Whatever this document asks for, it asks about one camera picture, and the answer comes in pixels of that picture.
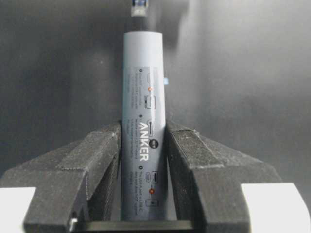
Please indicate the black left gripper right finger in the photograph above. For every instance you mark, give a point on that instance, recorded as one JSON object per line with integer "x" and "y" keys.
{"x": 207, "y": 178}

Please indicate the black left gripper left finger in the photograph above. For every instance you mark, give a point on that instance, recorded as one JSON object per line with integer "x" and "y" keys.
{"x": 73, "y": 183}

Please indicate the grey Anker USB hub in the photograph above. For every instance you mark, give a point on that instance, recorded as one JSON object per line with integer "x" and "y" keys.
{"x": 144, "y": 176}

